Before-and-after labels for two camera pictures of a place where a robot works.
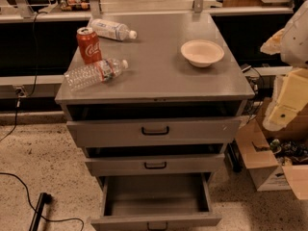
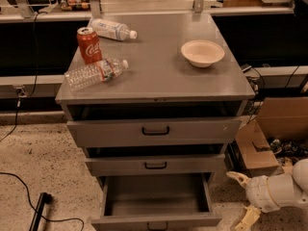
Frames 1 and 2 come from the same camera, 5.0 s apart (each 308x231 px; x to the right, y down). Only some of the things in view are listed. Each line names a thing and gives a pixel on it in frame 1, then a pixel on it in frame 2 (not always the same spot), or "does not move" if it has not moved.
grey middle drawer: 155,164 does not move
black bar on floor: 43,199 does not move
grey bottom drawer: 161,201 does not move
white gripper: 295,42 → 257,192
